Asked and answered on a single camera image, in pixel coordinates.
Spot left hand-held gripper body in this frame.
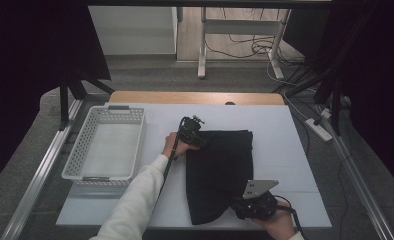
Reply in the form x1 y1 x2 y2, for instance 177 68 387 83
178 114 208 148

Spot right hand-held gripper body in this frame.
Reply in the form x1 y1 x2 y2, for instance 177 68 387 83
231 179 280 221

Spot black knit vest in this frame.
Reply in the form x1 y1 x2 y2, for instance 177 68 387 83
184 129 254 226

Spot white perforated plastic basket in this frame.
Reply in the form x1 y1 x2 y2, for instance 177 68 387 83
60 105 147 186

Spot person's left hand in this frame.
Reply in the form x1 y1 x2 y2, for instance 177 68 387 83
161 132 199 159

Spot person's right hand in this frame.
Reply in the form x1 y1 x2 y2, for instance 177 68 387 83
251 201 298 240

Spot wooden table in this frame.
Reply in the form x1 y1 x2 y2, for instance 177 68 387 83
108 90 285 106

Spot white power strip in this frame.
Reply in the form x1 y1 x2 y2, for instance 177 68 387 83
304 118 333 143

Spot black metal stand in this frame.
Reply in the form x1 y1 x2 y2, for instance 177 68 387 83
313 76 343 136
58 68 116 131

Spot white cabinet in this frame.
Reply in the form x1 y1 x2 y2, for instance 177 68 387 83
88 5 179 56

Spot black curtain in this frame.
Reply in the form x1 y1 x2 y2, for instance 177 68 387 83
283 0 394 198
0 0 113 194

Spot left hand-held gripper black cable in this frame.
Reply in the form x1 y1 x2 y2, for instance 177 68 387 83
158 116 189 201

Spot hand-held gripper black cable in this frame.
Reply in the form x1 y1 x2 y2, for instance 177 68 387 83
158 116 189 201
273 194 306 240

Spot right hand-held gripper black cable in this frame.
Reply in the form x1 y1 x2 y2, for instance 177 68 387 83
273 194 306 240

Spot aluminium rail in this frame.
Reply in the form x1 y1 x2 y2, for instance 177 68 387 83
314 104 394 240
0 99 84 240

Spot black floor cables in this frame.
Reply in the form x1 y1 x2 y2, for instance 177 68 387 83
204 33 306 68

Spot white desk frame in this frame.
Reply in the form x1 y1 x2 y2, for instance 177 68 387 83
197 7 292 80

